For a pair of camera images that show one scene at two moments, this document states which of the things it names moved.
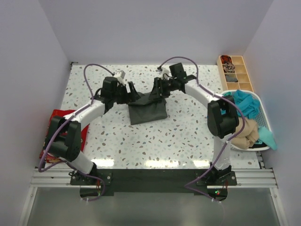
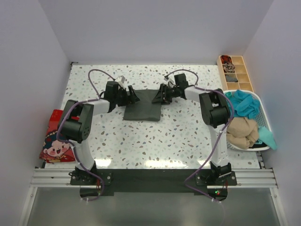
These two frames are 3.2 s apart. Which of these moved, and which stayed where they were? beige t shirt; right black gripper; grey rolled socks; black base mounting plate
Moved: right black gripper
Stayed: beige t shirt; black base mounting plate; grey rolled socks
